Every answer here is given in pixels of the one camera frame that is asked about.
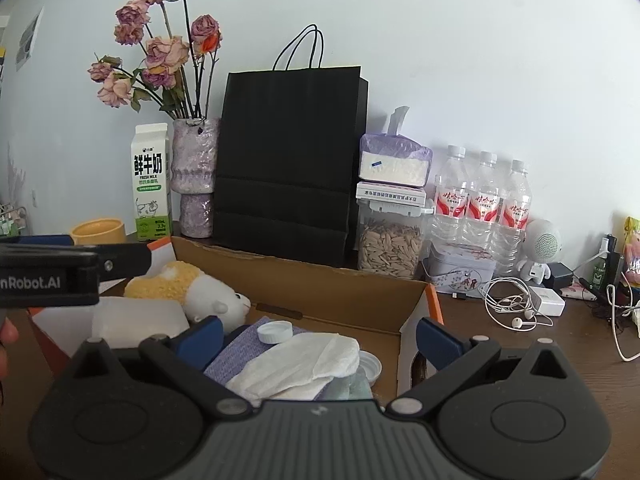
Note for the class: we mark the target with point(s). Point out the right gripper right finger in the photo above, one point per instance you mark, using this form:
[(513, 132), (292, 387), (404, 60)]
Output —
[(490, 412)]

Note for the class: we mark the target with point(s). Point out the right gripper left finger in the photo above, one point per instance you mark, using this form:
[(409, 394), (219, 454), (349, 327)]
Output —
[(136, 413)]

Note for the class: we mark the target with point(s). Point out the white plastic container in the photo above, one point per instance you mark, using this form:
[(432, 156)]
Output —
[(124, 322)]

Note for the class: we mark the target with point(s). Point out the purple cloth pouch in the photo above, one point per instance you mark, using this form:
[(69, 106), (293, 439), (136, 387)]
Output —
[(243, 347)]

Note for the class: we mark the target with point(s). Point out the yellow white plush toy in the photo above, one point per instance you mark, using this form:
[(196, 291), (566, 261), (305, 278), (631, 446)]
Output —
[(199, 294)]

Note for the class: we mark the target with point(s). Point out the white jar lid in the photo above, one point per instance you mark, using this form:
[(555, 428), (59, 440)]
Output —
[(371, 366)]

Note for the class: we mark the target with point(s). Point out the white face mask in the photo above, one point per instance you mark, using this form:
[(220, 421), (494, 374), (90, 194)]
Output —
[(298, 369)]

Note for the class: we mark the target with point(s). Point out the person left hand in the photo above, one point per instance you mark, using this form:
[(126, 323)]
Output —
[(8, 335)]

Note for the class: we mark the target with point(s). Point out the yellow ceramic mug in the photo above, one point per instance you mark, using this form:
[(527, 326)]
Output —
[(102, 231)]

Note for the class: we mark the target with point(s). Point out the white charger adapter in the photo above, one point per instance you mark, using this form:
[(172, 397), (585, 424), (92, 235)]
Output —
[(547, 302)]

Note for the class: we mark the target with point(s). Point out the black charger adapter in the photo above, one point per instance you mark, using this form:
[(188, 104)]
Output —
[(560, 276)]

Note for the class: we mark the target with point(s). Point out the white tin box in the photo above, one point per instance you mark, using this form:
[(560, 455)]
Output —
[(459, 268)]

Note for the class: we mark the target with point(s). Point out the white milk carton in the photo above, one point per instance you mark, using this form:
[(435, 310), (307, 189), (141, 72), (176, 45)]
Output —
[(149, 154)]

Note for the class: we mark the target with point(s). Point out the water bottle right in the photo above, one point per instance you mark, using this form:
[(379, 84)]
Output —
[(512, 219)]

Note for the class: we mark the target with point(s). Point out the water bottle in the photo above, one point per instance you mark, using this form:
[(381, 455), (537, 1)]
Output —
[(451, 195), (483, 204), (512, 219)]

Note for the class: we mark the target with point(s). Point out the water bottle middle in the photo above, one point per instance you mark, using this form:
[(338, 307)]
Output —
[(483, 204)]

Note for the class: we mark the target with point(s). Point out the water bottle left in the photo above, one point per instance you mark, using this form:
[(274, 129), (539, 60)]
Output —
[(451, 195)]

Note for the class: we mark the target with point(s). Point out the red cardboard box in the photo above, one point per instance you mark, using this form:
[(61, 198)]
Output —
[(380, 312)]

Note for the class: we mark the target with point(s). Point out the purple textured vase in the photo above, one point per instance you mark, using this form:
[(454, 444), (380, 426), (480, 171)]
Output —
[(193, 165)]

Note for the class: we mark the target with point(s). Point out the clear seed container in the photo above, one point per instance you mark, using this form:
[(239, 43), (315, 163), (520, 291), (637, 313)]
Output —
[(390, 238)]

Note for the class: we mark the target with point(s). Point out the yellow snack bag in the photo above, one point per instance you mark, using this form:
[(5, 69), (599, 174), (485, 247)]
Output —
[(632, 251)]

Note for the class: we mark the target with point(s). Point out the white flat box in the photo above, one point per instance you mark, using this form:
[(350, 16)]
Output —
[(396, 194)]

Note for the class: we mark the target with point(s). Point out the dried pink flowers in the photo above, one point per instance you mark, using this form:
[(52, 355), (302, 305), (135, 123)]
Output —
[(180, 54)]

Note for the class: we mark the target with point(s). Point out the purple tissue pack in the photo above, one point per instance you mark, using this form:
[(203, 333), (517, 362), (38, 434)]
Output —
[(392, 158)]

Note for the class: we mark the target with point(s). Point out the black paper bag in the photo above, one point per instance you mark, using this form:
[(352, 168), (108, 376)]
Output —
[(288, 156)]

